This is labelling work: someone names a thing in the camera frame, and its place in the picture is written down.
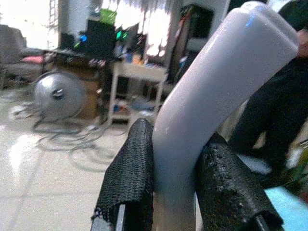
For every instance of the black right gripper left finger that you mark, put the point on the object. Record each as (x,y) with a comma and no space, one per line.
(131,168)

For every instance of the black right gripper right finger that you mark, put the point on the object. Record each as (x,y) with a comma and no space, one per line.
(226,183)

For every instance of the round silver floor fan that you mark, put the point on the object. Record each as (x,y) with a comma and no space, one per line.
(59,95)

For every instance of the light blue dustpan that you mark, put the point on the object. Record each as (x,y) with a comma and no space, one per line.
(286,207)

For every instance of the white shelf unit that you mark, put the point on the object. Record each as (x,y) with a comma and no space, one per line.
(137,89)

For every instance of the person in black clothes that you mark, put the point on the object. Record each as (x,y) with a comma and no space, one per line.
(272,101)

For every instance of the dark cluttered desk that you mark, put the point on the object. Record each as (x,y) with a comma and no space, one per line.
(79,57)

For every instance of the black computer monitor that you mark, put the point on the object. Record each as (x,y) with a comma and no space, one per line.
(99,38)

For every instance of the green plastic basket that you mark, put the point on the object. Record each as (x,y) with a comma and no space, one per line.
(108,15)

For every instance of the grey sofa with cushions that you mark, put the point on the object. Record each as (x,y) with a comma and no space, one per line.
(16,53)

